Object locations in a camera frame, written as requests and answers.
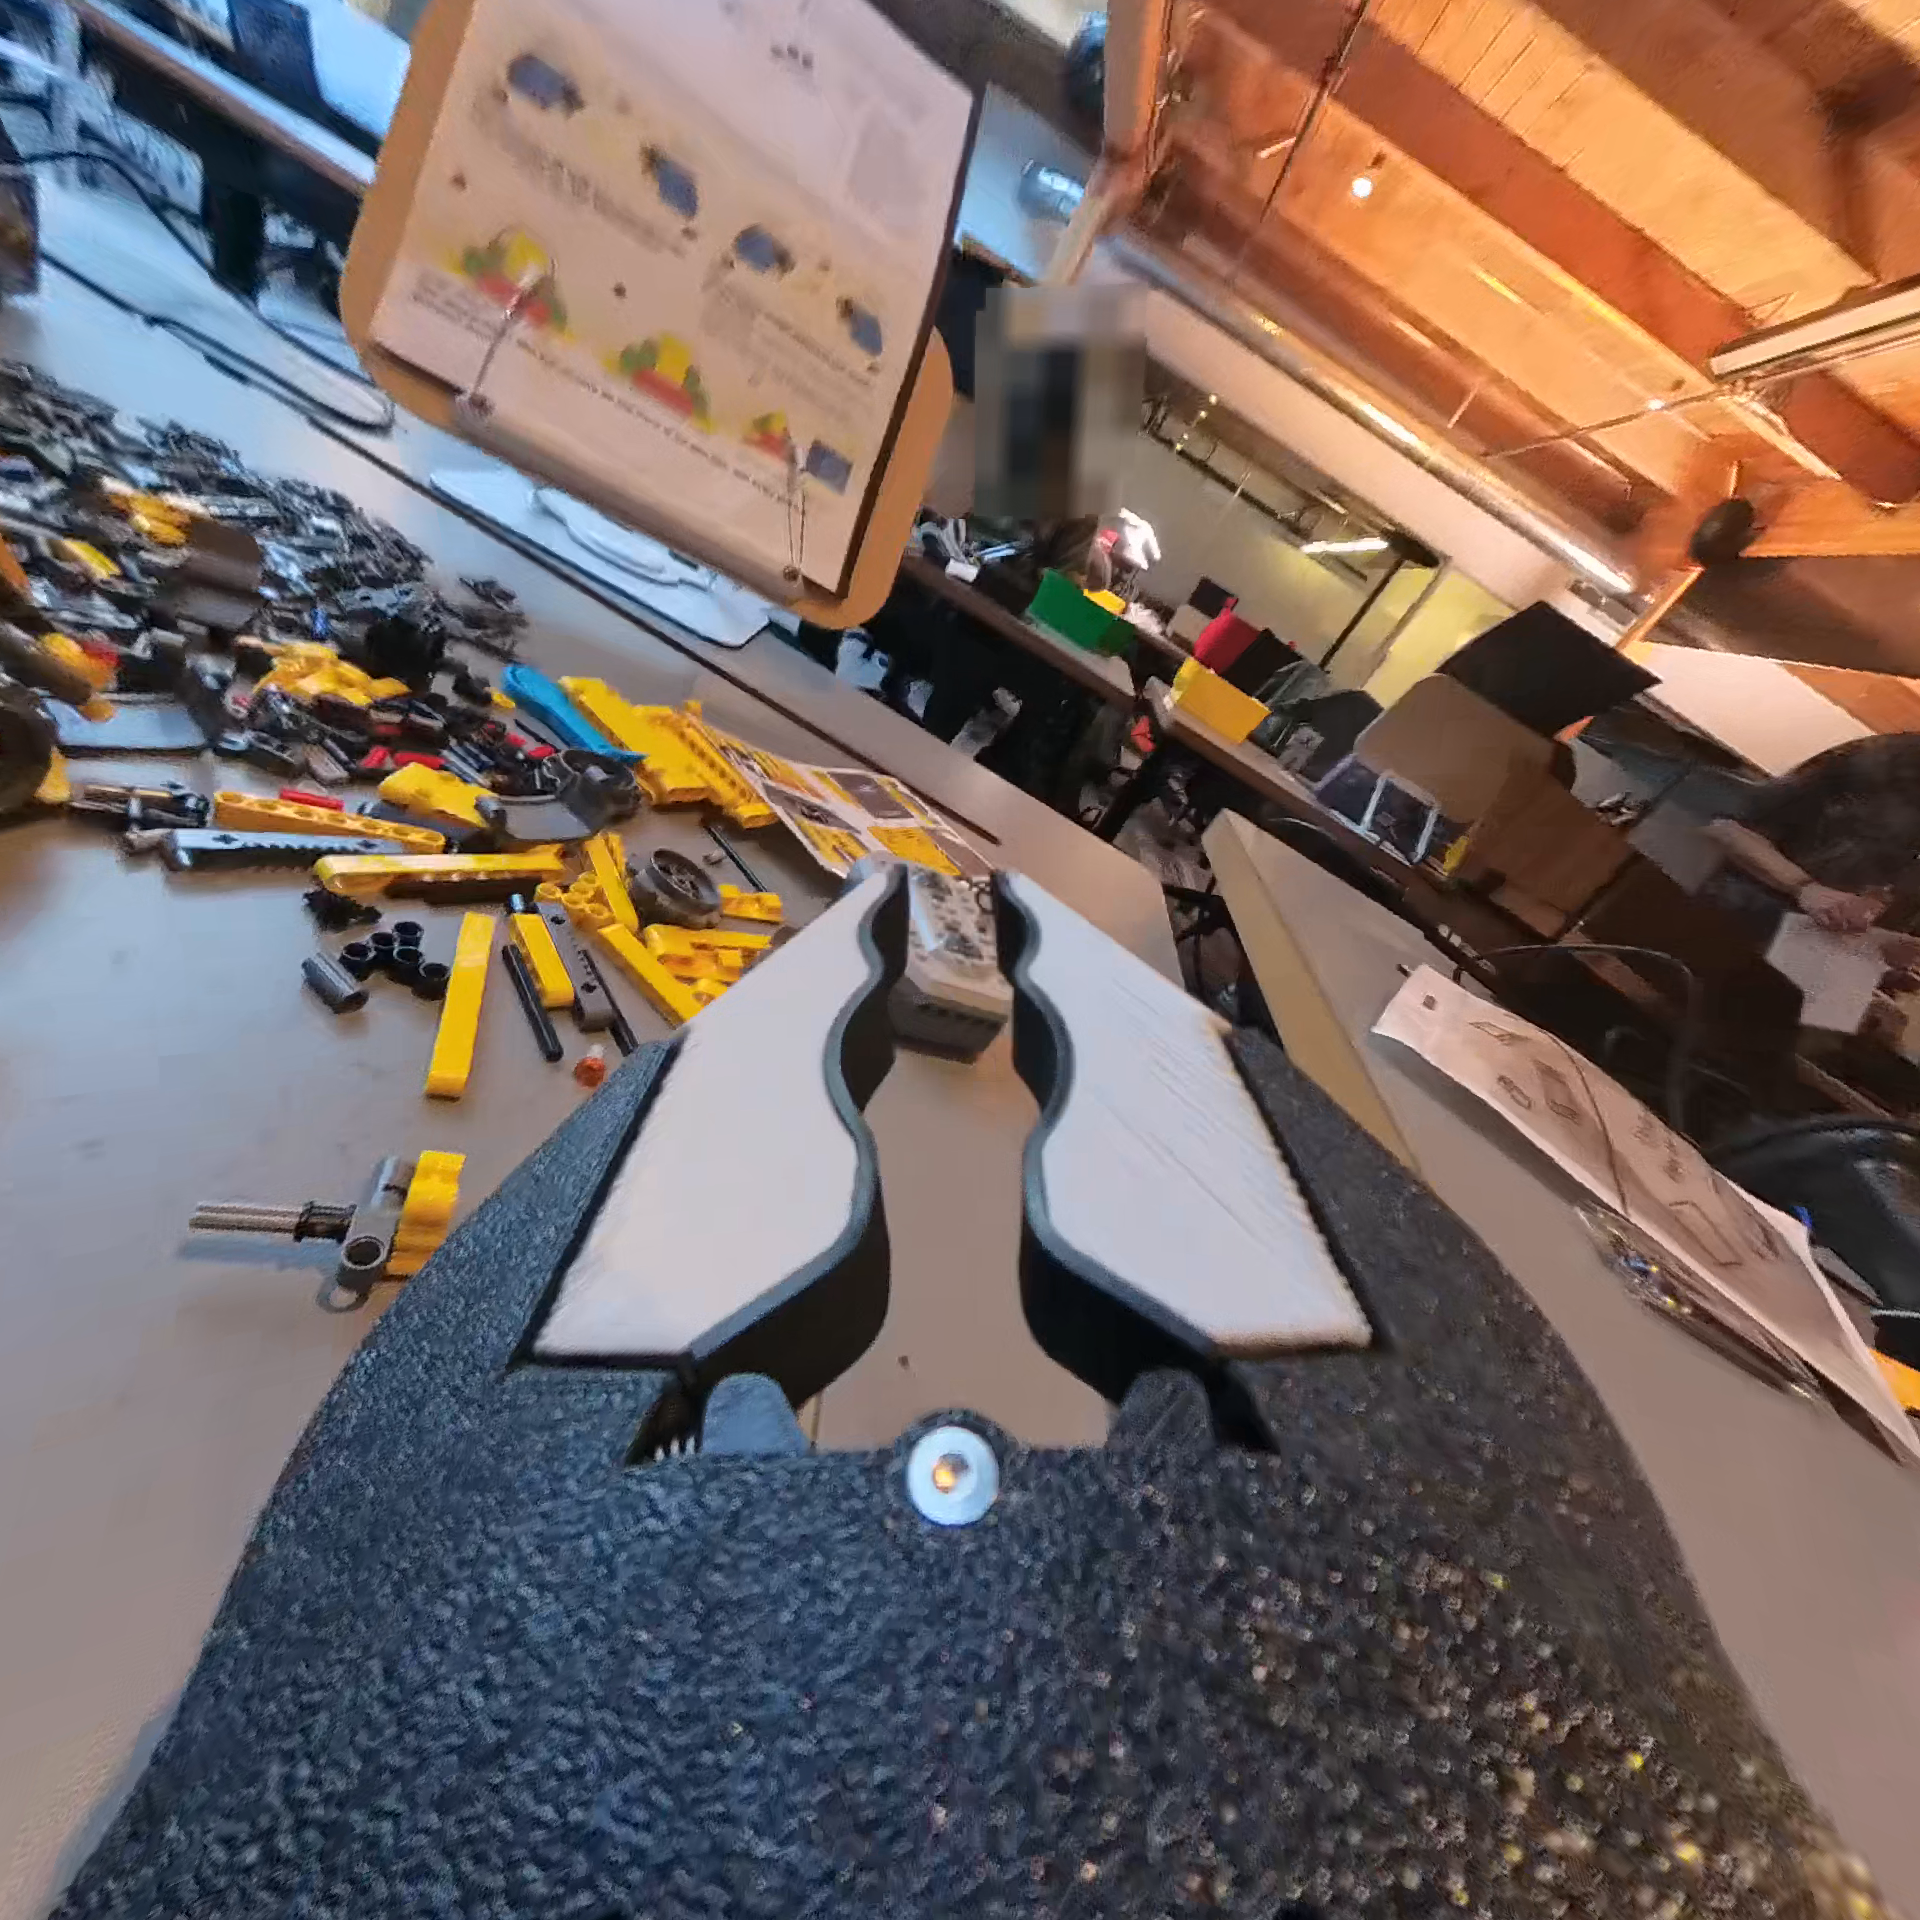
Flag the grey toothed rack brick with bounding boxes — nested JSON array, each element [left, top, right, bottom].
[[157, 827, 325, 875]]

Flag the pile of dark grey bricks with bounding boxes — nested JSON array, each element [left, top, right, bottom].
[[0, 358, 529, 707]]

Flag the black rubber tyre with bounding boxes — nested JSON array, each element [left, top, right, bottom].
[[360, 591, 453, 684]]

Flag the small green bin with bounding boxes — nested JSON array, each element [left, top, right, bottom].
[[1027, 570, 1137, 655]]

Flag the grey round turntable brick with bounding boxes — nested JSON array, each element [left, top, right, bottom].
[[627, 848, 728, 932]]

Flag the pile of yellow beam bricks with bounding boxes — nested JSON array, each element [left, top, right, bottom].
[[210, 642, 789, 1104]]

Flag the small clear parts bag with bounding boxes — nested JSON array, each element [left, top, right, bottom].
[[1576, 1200, 1825, 1390]]

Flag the blue brick separator tool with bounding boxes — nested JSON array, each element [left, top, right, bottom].
[[504, 663, 645, 760]]

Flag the grey desk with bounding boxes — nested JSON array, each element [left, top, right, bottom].
[[0, 165, 1191, 1920]]

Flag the cardboard box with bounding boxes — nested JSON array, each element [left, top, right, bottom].
[[1447, 772, 1641, 940]]

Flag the black chair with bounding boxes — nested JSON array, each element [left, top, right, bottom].
[[1703, 1118, 1920, 1328]]

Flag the yellow plastic bin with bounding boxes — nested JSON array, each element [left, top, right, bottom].
[[1170, 660, 1273, 748]]

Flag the grey brick battery hub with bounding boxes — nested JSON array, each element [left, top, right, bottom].
[[885, 861, 1023, 1068]]

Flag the clear blue storage rack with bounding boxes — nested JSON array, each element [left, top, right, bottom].
[[1317, 755, 1444, 874]]

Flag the printed paper sheet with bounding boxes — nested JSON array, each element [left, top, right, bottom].
[[1372, 967, 1920, 1466]]

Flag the wooden board sign stand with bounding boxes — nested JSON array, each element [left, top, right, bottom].
[[344, 0, 980, 648]]

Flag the sticker sheet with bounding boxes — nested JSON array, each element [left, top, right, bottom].
[[736, 757, 994, 885]]

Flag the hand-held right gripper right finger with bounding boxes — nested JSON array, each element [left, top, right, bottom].
[[994, 867, 1377, 1408]]

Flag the grey curved panel brick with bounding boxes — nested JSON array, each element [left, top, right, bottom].
[[488, 748, 648, 846]]

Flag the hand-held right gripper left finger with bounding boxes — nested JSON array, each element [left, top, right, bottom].
[[529, 863, 906, 1404]]

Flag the metal ventilation duct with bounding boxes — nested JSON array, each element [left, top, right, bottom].
[[1020, 158, 1641, 594]]

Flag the pale adjacent table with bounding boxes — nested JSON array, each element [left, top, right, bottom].
[[1200, 808, 1920, 1920]]

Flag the black panel board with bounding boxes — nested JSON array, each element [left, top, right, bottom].
[[1437, 598, 1660, 735]]

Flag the small yellow grey axle assembly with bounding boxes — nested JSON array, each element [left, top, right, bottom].
[[191, 1148, 472, 1311]]

